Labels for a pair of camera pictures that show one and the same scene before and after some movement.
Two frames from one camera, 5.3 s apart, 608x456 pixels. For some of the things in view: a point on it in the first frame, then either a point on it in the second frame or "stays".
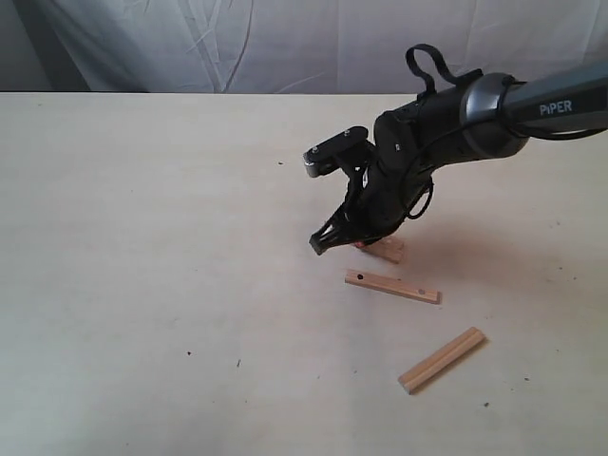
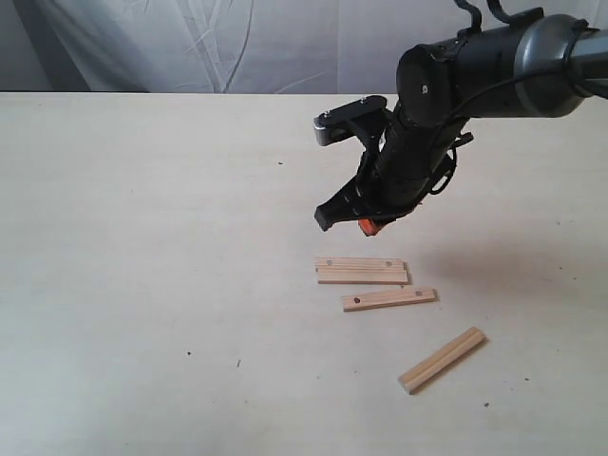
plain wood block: (390, 248) to (362, 275)
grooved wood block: (441, 358) stays
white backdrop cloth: (287, 47) stays
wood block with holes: (392, 286) to (385, 299)
